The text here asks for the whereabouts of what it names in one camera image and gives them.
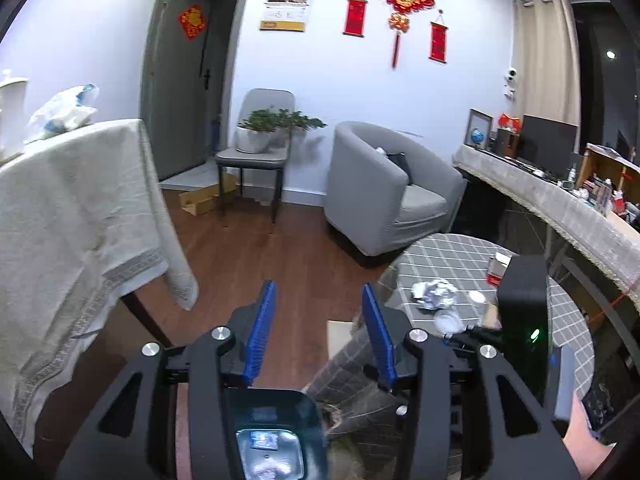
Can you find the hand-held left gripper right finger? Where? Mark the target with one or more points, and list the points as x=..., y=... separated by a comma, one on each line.
x=380, y=340

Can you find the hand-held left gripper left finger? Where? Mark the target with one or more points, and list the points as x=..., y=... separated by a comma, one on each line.
x=260, y=335

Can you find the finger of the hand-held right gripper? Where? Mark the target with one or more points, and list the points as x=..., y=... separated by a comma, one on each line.
x=477, y=339

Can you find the clear plastic cup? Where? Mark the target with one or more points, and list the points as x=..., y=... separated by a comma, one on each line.
x=447, y=322

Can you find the white paper ball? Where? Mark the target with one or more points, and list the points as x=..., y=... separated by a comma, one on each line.
x=434, y=294

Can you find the blue translucent waste bin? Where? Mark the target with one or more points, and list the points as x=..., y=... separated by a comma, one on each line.
x=275, y=435

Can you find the flat cardboard sheet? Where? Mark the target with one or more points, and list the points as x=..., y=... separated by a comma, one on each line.
x=342, y=340

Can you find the white round lid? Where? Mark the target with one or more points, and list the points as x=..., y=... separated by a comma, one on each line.
x=478, y=298

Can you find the red and white carton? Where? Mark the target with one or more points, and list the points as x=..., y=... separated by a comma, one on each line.
x=499, y=270

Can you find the grey checkered tablecloth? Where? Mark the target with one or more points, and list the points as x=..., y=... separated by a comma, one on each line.
x=440, y=260

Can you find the grey fringed desk cloth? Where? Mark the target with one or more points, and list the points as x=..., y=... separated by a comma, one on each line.
x=550, y=205

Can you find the dark wooden table leg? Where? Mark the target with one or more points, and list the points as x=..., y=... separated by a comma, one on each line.
x=147, y=320

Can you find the grey armchair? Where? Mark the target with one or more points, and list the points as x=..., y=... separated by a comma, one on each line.
x=370, y=195

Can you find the long cardboard box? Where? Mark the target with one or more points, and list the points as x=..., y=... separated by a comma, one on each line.
x=205, y=197

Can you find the wooden desk organiser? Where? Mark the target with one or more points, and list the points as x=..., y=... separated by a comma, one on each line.
x=607, y=170

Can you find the brown wooden box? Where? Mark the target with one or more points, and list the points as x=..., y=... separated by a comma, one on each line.
x=506, y=142

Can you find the black computer monitor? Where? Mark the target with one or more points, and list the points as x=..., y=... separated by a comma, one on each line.
x=549, y=142

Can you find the black bag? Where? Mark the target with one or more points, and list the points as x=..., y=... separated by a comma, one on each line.
x=400, y=167

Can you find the small blue globe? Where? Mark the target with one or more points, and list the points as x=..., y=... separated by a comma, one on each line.
x=477, y=136

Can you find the red paper ornament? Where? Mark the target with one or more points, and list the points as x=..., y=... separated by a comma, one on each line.
x=511, y=122

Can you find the cream patterned tablecloth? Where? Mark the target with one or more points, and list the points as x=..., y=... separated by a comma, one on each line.
x=75, y=210

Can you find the grey dining chair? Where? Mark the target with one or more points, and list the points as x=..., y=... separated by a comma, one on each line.
x=265, y=102

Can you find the grey door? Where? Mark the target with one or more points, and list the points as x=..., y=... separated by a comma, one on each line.
x=185, y=100

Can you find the beige curtain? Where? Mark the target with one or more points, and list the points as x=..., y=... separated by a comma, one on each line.
x=545, y=60

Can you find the white plastic bag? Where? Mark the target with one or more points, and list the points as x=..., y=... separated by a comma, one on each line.
x=62, y=112

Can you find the red diamond door sticker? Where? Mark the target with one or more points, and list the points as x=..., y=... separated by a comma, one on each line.
x=192, y=22

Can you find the white ceramic jar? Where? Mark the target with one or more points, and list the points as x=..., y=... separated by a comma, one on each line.
x=11, y=115

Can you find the grey picture frame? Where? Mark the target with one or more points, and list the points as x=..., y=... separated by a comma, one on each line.
x=487, y=119

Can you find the white security camera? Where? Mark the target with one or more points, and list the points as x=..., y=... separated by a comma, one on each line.
x=511, y=82

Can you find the red hanging wall scroll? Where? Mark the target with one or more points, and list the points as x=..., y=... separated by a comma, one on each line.
x=355, y=16
x=438, y=41

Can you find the wall calendar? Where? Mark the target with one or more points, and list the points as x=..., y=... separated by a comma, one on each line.
x=285, y=7

